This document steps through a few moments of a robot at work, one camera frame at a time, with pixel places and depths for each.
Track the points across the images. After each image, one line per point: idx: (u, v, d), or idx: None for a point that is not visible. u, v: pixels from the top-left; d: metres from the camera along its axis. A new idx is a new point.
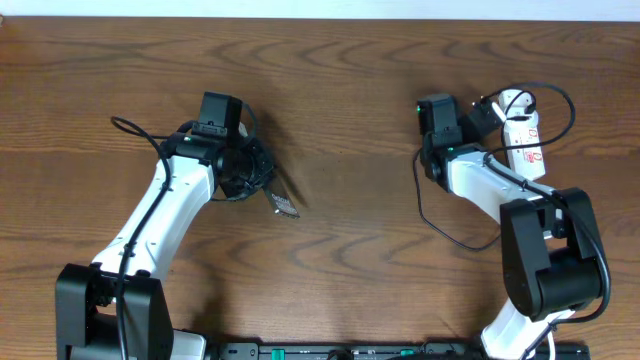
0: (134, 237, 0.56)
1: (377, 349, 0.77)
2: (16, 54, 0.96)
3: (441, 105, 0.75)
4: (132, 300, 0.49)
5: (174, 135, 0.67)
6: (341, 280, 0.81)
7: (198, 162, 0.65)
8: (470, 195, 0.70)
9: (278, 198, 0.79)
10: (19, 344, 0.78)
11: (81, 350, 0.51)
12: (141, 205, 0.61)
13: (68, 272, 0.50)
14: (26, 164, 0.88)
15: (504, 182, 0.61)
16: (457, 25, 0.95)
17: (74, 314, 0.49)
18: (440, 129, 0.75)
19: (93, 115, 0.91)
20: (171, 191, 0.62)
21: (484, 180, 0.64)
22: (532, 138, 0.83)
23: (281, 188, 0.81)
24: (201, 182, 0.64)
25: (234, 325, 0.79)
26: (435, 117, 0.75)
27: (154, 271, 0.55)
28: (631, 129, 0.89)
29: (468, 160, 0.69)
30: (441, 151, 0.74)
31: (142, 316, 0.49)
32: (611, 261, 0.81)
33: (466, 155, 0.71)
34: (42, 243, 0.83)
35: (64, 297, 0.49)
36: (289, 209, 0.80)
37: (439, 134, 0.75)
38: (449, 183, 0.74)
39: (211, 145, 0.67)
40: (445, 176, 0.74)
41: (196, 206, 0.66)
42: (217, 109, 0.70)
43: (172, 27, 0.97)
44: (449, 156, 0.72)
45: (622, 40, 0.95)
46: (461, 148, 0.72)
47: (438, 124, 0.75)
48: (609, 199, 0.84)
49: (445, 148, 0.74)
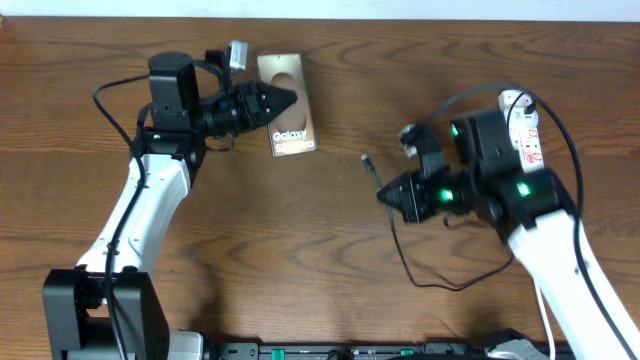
0: (114, 234, 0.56)
1: (377, 349, 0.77)
2: (16, 53, 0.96)
3: (486, 122, 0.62)
4: (122, 295, 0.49)
5: (141, 132, 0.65)
6: (341, 280, 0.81)
7: (171, 157, 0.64)
8: (537, 282, 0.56)
9: (290, 134, 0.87)
10: (20, 344, 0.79)
11: (77, 352, 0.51)
12: (120, 205, 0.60)
13: (52, 278, 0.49)
14: (26, 164, 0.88)
15: (606, 331, 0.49)
16: (457, 25, 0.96)
17: (66, 318, 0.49)
18: (489, 153, 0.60)
19: (93, 116, 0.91)
20: (148, 188, 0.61)
21: (575, 309, 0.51)
22: (532, 138, 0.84)
23: (291, 124, 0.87)
24: (176, 175, 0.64)
25: (233, 325, 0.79)
26: (480, 139, 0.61)
27: (140, 265, 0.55)
28: (630, 129, 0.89)
29: (557, 237, 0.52)
30: (504, 186, 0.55)
31: (135, 312, 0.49)
32: (610, 261, 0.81)
33: (546, 217, 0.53)
34: (42, 243, 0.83)
35: (51, 302, 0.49)
36: (293, 148, 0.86)
37: (490, 158, 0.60)
38: (509, 237, 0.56)
39: (181, 139, 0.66)
40: (506, 227, 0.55)
41: (174, 200, 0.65)
42: (168, 94, 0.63)
43: (173, 27, 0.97)
44: (520, 213, 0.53)
45: (621, 40, 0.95)
46: (534, 181, 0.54)
47: (486, 148, 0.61)
48: (609, 198, 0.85)
49: (509, 178, 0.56)
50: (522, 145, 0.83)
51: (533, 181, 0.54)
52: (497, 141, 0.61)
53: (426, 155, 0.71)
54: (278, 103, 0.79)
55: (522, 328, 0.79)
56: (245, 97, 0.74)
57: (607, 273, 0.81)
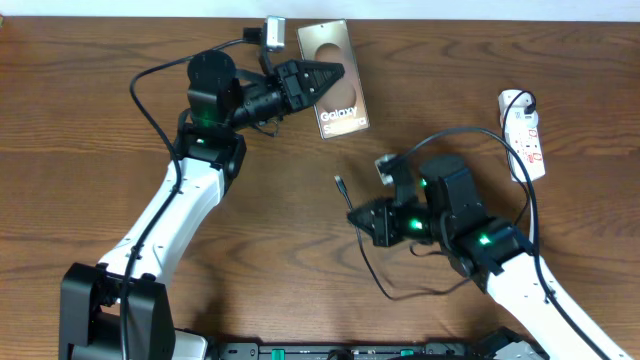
0: (142, 238, 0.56)
1: (377, 350, 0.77)
2: (15, 54, 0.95)
3: (454, 180, 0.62)
4: (135, 303, 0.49)
5: (183, 138, 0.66)
6: (341, 280, 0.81)
7: (210, 165, 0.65)
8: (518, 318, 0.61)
9: (340, 112, 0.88)
10: (20, 343, 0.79)
11: (83, 349, 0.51)
12: (152, 206, 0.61)
13: (74, 271, 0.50)
14: (25, 164, 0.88)
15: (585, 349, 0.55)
16: (458, 25, 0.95)
17: (78, 314, 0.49)
18: (457, 209, 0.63)
19: (93, 116, 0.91)
20: (181, 194, 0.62)
21: (556, 333, 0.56)
22: (532, 138, 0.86)
23: (336, 102, 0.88)
24: (212, 185, 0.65)
25: (234, 325, 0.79)
26: (449, 196, 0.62)
27: (160, 275, 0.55)
28: (630, 129, 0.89)
29: (524, 274, 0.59)
30: (469, 242, 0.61)
31: (144, 320, 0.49)
32: (610, 261, 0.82)
33: (511, 265, 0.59)
34: (42, 243, 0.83)
35: (68, 296, 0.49)
36: (344, 125, 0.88)
37: (459, 215, 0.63)
38: (484, 285, 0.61)
39: (223, 144, 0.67)
40: (476, 275, 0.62)
41: (204, 211, 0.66)
42: (210, 108, 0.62)
43: (172, 27, 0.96)
44: (492, 266, 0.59)
45: (622, 41, 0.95)
46: (495, 233, 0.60)
47: (454, 205, 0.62)
48: (609, 199, 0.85)
49: (472, 233, 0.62)
50: (521, 146, 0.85)
51: (495, 233, 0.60)
52: (465, 196, 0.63)
53: (401, 184, 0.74)
54: (322, 80, 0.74)
55: (520, 327, 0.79)
56: (284, 80, 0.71)
57: (607, 274, 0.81)
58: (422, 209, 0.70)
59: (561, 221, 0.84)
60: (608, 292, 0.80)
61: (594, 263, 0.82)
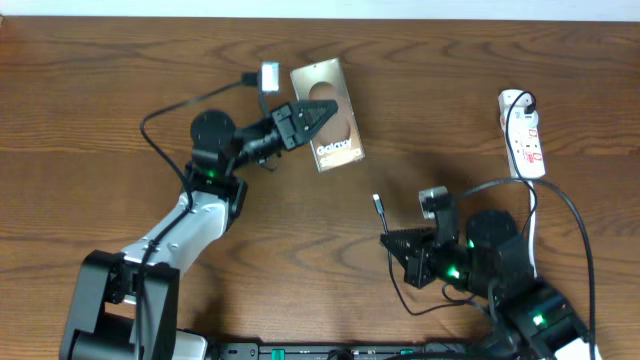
0: (158, 237, 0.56)
1: (378, 350, 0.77)
2: (14, 54, 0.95)
3: (511, 248, 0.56)
4: (151, 287, 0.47)
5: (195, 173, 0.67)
6: (341, 280, 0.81)
7: (219, 197, 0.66)
8: None
9: (335, 146, 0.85)
10: (20, 343, 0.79)
11: (87, 340, 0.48)
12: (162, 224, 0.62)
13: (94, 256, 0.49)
14: (25, 164, 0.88)
15: None
16: (458, 25, 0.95)
17: (90, 300, 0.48)
18: (509, 277, 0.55)
19: (93, 115, 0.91)
20: (192, 214, 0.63)
21: None
22: (532, 138, 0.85)
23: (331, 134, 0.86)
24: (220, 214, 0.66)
25: (234, 325, 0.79)
26: (505, 264, 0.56)
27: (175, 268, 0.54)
28: (631, 129, 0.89)
29: None
30: (522, 320, 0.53)
31: (158, 306, 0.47)
32: (610, 261, 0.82)
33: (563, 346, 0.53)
34: (42, 243, 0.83)
35: (84, 279, 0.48)
36: (340, 159, 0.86)
37: (511, 283, 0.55)
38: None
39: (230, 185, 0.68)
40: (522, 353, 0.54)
41: (209, 238, 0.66)
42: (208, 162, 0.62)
43: (172, 27, 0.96)
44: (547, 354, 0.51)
45: (622, 40, 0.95)
46: (550, 310, 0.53)
47: (508, 274, 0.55)
48: (609, 199, 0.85)
49: (524, 308, 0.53)
50: (522, 145, 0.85)
51: (550, 311, 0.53)
52: (521, 266, 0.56)
53: (446, 225, 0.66)
54: (317, 117, 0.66)
55: None
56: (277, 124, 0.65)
57: (607, 274, 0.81)
58: (459, 258, 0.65)
59: (561, 221, 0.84)
60: (609, 292, 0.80)
61: (594, 263, 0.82)
